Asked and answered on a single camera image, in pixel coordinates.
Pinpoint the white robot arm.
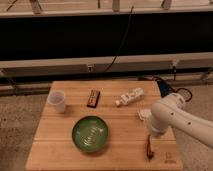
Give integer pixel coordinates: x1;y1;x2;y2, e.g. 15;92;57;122
147;93;213;149

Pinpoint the green ceramic bowl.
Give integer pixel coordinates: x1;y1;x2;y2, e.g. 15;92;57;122
71;116;109;153

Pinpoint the dark chocolate bar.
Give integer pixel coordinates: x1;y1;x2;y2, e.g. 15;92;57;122
87;90;100;108

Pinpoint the white plastic bottle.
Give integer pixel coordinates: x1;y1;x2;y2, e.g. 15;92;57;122
115;88;144;107

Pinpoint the small white dish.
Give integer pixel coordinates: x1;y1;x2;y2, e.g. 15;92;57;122
138;109;151;121

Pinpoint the translucent plastic cup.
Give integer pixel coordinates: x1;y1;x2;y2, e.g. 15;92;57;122
47;91;66;113

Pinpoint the blue power adapter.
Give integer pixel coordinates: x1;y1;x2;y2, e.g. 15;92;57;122
158;81;169;97

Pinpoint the black floor cable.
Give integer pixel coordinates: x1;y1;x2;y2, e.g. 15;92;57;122
151;76;194;103

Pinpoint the black hanging cable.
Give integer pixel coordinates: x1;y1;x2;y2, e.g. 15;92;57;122
101;5;135;74

